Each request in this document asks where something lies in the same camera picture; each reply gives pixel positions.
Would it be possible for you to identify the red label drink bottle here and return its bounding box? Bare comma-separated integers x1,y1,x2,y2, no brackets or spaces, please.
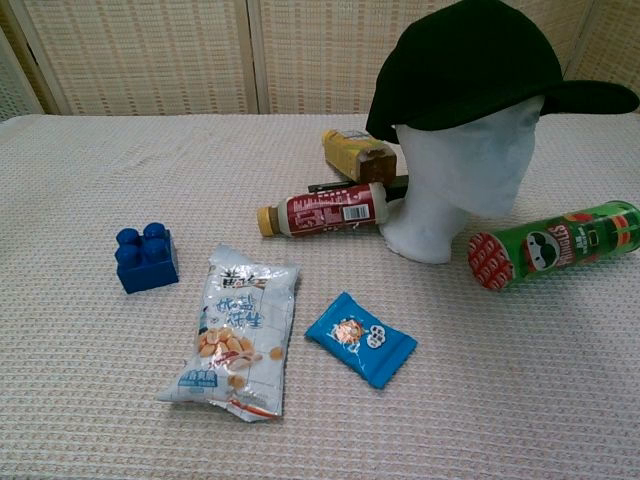
256,181,389,238

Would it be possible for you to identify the black flat bar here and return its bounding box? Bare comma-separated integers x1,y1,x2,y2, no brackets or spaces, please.
307,173,410,201

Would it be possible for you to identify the beige woven folding screen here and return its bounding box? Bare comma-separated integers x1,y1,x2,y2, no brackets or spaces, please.
0,0,640,121

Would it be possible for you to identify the blue toy building block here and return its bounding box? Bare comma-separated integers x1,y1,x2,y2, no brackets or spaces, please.
114,222,180,295

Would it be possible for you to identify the white peanut snack bag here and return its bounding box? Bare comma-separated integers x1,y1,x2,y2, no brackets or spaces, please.
155,243,302,424

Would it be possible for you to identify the beige woven tablecloth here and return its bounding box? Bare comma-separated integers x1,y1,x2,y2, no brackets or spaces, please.
0,112,640,480

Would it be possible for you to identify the white foam mannequin head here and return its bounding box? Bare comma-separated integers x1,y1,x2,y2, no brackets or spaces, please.
378,94,539,264

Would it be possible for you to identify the green Pringles can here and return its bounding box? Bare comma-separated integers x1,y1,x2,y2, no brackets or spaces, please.
467,199,640,292

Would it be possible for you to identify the black baseball cap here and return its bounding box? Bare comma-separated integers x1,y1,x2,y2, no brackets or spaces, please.
364,0,640,146

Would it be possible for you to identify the blue snack packet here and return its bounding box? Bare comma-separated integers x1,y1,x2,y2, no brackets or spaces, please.
304,291,419,390

